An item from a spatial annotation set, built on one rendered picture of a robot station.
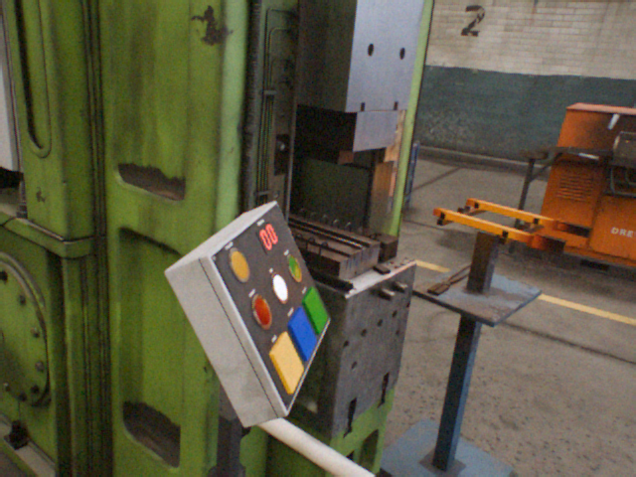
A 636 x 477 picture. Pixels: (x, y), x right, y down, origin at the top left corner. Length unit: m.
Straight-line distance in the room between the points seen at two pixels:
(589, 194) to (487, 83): 4.52
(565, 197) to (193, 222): 3.95
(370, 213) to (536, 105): 7.30
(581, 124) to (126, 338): 3.95
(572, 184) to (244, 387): 4.22
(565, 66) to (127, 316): 7.92
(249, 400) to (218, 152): 0.55
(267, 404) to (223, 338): 0.13
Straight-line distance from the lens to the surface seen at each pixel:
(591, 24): 8.90
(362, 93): 1.32
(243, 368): 0.85
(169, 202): 1.34
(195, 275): 0.81
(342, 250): 1.46
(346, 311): 1.40
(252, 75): 1.20
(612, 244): 4.95
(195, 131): 1.23
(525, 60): 8.98
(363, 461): 2.02
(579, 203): 4.89
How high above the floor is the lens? 1.49
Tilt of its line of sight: 19 degrees down
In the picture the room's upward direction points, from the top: 6 degrees clockwise
